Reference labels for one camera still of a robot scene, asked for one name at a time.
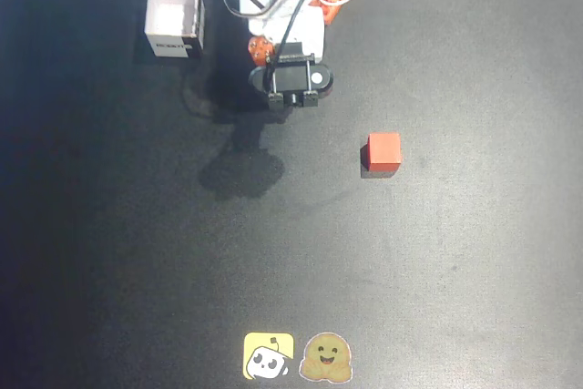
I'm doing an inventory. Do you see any white cardboard box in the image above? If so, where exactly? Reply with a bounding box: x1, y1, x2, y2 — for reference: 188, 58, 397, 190
143, 0, 206, 60

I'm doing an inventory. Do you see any yellow robot face sticker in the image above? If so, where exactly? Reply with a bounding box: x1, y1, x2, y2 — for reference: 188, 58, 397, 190
242, 332, 295, 381

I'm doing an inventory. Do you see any red cube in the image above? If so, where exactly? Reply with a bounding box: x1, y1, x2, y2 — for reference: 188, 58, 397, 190
361, 131, 404, 173

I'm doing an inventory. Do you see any black table mat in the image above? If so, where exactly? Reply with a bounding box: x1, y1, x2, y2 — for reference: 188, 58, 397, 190
0, 0, 583, 389

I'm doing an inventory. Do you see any black webcam on gripper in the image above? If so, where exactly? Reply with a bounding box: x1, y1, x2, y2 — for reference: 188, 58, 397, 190
248, 54, 335, 111

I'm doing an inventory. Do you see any hugging face emoji sticker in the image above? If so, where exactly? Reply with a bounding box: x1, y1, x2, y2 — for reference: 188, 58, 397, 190
298, 332, 354, 384

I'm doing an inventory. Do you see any black cable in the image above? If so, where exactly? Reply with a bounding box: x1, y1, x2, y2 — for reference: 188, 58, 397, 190
266, 0, 330, 89

